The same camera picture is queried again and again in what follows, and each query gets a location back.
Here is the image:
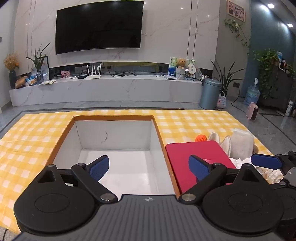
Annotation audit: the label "grey-blue trash can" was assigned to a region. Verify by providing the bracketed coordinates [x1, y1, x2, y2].
[199, 77, 222, 110]

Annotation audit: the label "framed wall picture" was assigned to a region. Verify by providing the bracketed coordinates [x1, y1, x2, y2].
[227, 0, 246, 22]

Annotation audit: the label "dark vase with yellow flowers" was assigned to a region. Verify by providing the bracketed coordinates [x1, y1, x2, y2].
[3, 53, 20, 90]

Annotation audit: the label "brown bread loaf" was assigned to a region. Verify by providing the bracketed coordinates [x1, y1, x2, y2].
[15, 76, 29, 89]

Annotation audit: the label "black cables on cabinet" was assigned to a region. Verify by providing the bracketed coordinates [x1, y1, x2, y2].
[109, 71, 137, 77]

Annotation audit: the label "yellow checkered tablecloth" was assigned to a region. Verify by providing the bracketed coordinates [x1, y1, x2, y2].
[0, 109, 275, 233]

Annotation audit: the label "white fluffy towel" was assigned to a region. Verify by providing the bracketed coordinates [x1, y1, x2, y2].
[231, 128, 255, 159]

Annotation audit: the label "pink space heater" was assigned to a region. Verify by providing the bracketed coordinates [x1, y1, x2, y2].
[246, 103, 259, 121]

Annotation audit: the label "black picture frame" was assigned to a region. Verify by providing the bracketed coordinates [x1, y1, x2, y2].
[40, 56, 49, 81]

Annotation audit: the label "round white hand fan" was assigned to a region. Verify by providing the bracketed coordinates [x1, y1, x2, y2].
[186, 64, 197, 78]

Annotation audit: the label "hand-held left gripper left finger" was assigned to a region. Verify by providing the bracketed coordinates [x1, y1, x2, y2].
[37, 155, 117, 202]

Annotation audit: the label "leafy green cabinet plant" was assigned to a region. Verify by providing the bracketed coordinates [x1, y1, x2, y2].
[253, 49, 279, 98]

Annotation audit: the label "dark sideboard cabinet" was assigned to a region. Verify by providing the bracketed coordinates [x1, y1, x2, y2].
[261, 66, 296, 112]

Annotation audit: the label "red flat box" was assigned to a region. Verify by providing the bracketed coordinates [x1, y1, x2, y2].
[165, 141, 236, 194]

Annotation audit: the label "cream cloth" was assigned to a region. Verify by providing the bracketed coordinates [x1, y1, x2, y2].
[209, 133, 232, 156]

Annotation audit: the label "green picture board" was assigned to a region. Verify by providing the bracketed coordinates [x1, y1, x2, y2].
[168, 57, 196, 76]

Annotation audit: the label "white router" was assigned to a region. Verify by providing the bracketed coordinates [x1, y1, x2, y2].
[86, 64, 102, 80]

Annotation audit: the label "white marble tv cabinet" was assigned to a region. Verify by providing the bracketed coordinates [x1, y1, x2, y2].
[9, 61, 215, 107]

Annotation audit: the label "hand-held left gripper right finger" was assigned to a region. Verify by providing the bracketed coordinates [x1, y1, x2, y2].
[179, 155, 269, 205]

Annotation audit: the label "snack bags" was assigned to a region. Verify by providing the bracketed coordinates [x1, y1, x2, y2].
[25, 74, 38, 86]

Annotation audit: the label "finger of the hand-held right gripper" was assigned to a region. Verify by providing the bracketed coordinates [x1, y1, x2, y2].
[251, 151, 296, 169]

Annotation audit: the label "pastel woven bag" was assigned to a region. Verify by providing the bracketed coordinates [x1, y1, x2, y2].
[217, 91, 226, 109]

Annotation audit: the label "green plant in glass vase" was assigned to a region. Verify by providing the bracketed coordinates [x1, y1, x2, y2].
[25, 43, 51, 84]

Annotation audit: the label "blue water bottle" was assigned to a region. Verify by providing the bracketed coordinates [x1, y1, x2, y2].
[243, 78, 260, 106]

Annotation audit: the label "black floor power cable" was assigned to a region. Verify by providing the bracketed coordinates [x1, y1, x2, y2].
[231, 88, 249, 114]

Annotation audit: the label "bottles on sideboard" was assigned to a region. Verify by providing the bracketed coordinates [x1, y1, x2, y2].
[276, 51, 292, 70]

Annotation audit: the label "tall green floor plant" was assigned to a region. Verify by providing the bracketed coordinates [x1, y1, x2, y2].
[210, 59, 245, 95]

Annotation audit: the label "white tissue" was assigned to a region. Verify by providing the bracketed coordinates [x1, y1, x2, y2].
[229, 156, 284, 184]

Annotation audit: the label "hanging vine plant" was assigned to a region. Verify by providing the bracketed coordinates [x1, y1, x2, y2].
[224, 19, 251, 50]

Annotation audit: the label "black wall television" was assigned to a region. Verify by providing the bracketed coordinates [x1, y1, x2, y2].
[55, 0, 144, 55]

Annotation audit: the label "orange-rimmed cardboard box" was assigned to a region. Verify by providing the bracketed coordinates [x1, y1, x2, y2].
[47, 115, 182, 196]

